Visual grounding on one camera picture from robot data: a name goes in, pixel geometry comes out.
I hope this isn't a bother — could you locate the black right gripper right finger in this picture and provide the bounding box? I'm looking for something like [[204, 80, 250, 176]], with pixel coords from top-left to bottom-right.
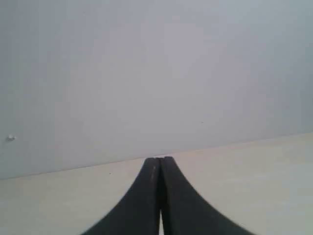
[[160, 157, 252, 235]]

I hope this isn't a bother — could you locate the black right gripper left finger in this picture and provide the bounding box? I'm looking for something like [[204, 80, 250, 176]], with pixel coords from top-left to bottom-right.
[[84, 158, 160, 235]]

